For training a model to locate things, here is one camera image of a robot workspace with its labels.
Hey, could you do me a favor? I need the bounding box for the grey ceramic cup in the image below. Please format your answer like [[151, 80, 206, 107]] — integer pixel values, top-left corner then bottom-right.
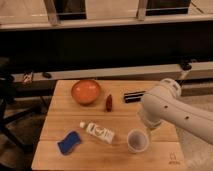
[[127, 129, 150, 154]]

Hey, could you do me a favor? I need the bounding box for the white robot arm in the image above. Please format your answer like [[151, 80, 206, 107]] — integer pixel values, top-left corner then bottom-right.
[[138, 78, 213, 145]]

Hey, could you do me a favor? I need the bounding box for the small dark red bottle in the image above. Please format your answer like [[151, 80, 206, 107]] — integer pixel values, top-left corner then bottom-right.
[[106, 94, 112, 112]]

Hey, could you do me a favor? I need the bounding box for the orange bowl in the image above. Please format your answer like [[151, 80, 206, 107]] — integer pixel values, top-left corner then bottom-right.
[[71, 79, 101, 105]]

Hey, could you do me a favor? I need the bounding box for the black rectangular block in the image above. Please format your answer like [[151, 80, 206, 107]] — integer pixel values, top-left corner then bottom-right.
[[124, 91, 144, 103]]

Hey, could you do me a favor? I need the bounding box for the white bottle with label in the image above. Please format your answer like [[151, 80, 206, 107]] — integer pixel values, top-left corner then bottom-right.
[[79, 121, 115, 144]]

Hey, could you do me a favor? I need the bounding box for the small black object on ledge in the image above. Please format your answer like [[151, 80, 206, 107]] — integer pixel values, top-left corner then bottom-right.
[[42, 72, 52, 79]]

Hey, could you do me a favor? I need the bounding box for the blue sponge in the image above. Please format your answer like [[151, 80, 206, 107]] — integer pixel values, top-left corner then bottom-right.
[[57, 131, 81, 155]]

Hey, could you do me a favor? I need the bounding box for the small red white object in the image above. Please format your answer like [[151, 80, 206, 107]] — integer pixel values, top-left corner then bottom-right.
[[22, 71, 34, 84]]

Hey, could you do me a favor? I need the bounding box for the black clamp on ledge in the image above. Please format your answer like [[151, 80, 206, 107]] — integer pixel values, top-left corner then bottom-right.
[[179, 61, 192, 80]]

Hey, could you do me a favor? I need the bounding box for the black office chair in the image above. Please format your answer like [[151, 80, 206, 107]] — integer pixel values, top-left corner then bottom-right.
[[0, 57, 41, 153]]

